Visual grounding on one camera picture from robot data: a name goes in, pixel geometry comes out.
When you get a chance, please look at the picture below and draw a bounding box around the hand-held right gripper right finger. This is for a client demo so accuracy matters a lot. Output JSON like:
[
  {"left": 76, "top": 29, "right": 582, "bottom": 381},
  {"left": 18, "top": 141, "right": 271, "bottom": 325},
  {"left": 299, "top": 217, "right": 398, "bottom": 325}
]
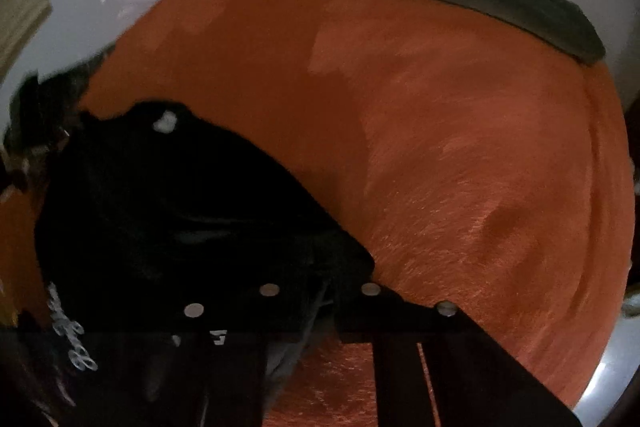
[{"left": 335, "top": 282, "right": 583, "bottom": 427}]

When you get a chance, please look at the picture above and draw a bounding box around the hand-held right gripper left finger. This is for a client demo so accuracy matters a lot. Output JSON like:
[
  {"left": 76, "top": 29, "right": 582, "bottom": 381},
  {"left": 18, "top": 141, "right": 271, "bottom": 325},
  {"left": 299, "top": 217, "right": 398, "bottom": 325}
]
[{"left": 100, "top": 279, "right": 328, "bottom": 427}]

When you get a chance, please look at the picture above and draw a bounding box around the black garment with white script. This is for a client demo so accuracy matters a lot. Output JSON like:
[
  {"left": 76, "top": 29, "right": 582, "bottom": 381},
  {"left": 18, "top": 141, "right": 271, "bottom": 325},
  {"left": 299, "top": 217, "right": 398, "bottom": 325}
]
[{"left": 34, "top": 99, "right": 376, "bottom": 408}]

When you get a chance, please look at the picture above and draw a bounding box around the dark grey clothes pile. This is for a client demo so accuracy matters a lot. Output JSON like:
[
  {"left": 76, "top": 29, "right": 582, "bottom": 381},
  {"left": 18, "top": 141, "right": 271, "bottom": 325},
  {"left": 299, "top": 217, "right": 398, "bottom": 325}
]
[{"left": 4, "top": 52, "right": 117, "bottom": 190}]

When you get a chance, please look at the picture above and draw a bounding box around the orange blanket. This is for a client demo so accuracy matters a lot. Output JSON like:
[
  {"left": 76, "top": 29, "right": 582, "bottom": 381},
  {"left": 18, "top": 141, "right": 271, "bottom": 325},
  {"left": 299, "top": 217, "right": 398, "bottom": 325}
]
[{"left": 0, "top": 0, "right": 632, "bottom": 427}]

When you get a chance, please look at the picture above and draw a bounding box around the beige wooden door frame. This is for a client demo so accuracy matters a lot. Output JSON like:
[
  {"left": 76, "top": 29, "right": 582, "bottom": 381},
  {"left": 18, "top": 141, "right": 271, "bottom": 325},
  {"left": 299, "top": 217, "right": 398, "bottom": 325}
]
[{"left": 0, "top": 0, "right": 53, "bottom": 80}]

